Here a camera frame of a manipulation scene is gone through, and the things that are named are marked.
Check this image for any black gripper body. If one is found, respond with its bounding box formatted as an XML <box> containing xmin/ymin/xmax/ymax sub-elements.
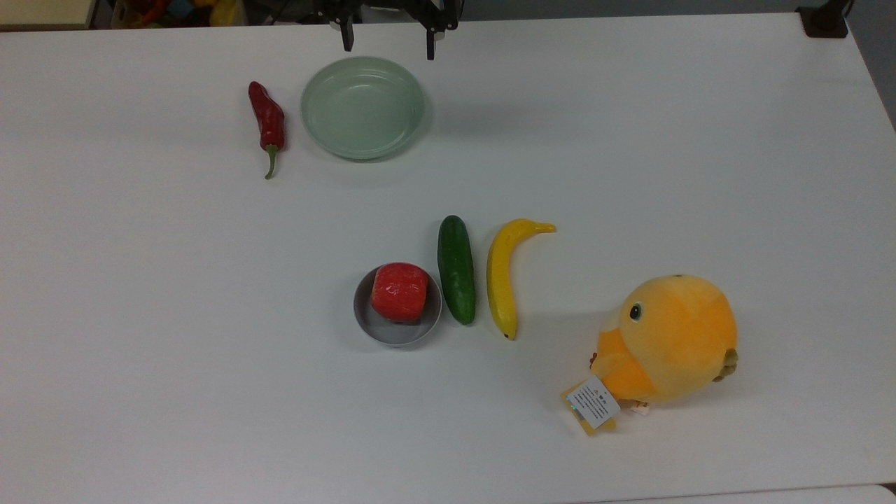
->
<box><xmin>308</xmin><ymin>0</ymin><xmax>464</xmax><ymax>32</ymax></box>

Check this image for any red apple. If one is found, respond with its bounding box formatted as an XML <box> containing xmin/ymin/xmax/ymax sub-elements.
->
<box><xmin>370</xmin><ymin>262</ymin><xmax>430</xmax><ymax>323</ymax></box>

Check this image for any pale green plate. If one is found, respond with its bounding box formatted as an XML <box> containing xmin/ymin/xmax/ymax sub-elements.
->
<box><xmin>300</xmin><ymin>56</ymin><xmax>426</xmax><ymax>161</ymax></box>

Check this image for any red chili pepper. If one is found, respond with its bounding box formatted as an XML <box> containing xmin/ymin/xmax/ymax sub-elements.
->
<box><xmin>248</xmin><ymin>81</ymin><xmax>286</xmax><ymax>180</ymax></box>

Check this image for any box of colourful toys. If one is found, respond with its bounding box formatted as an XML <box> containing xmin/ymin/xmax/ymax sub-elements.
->
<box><xmin>111</xmin><ymin>0</ymin><xmax>247</xmax><ymax>29</ymax></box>

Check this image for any green cucumber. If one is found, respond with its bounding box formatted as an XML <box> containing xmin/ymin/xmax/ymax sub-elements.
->
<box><xmin>437</xmin><ymin>215</ymin><xmax>477</xmax><ymax>326</ymax></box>

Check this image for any yellow banana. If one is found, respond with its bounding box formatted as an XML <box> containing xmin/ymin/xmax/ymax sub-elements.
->
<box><xmin>486</xmin><ymin>218</ymin><xmax>557</xmax><ymax>342</ymax></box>

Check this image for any small grey bowl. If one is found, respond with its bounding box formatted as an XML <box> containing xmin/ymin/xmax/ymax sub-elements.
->
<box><xmin>353</xmin><ymin>265</ymin><xmax>444</xmax><ymax>348</ymax></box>

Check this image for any orange plush bird toy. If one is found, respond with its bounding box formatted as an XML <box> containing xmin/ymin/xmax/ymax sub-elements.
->
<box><xmin>561</xmin><ymin>274</ymin><xmax>740</xmax><ymax>437</ymax></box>

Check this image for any black table clamp stand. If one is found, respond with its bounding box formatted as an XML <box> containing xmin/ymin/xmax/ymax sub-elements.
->
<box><xmin>795</xmin><ymin>0</ymin><xmax>856</xmax><ymax>39</ymax></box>

